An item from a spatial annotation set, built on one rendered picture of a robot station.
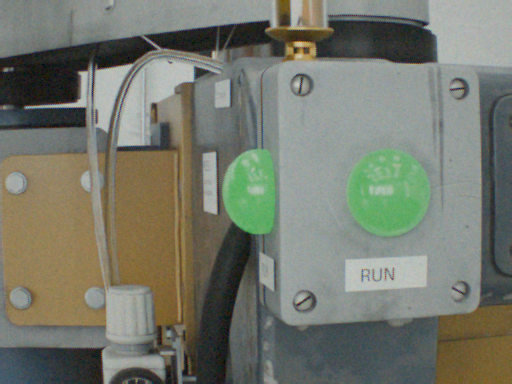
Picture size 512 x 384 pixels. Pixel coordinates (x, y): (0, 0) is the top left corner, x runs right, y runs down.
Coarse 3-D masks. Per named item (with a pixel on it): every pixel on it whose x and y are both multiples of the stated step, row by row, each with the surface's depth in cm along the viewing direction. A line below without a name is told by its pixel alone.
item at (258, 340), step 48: (192, 96) 65; (240, 96) 46; (480, 96) 45; (192, 144) 65; (240, 144) 47; (192, 192) 66; (192, 240) 66; (240, 288) 47; (480, 288) 45; (240, 336) 48; (288, 336) 43; (336, 336) 43; (384, 336) 44; (432, 336) 44
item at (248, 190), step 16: (240, 160) 40; (256, 160) 39; (240, 176) 39; (256, 176) 39; (272, 176) 39; (224, 192) 40; (240, 192) 39; (256, 192) 39; (272, 192) 39; (240, 208) 39; (256, 208) 39; (272, 208) 39; (240, 224) 40; (256, 224) 39; (272, 224) 39
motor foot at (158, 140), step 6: (150, 126) 100; (156, 126) 93; (162, 126) 89; (150, 132) 100; (156, 132) 93; (162, 132) 89; (150, 138) 99; (156, 138) 93; (162, 138) 89; (168, 138) 89; (150, 144) 98; (156, 144) 93; (162, 144) 89; (168, 144) 89; (120, 150) 90; (126, 150) 90; (132, 150) 90; (138, 150) 90; (144, 150) 90; (150, 150) 90; (156, 150) 90; (162, 150) 89
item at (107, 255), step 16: (96, 48) 70; (160, 48) 76; (96, 64) 70; (144, 64) 53; (192, 64) 52; (208, 64) 52; (224, 64) 52; (128, 80) 54; (112, 112) 56; (112, 128) 57; (96, 144) 69; (112, 144) 58; (96, 160) 69; (112, 160) 59; (96, 176) 69; (112, 176) 60; (96, 192) 69; (112, 192) 61; (96, 208) 68; (112, 208) 62; (96, 224) 68; (112, 224) 62; (96, 240) 68; (112, 240) 63; (112, 256) 64; (112, 272) 65
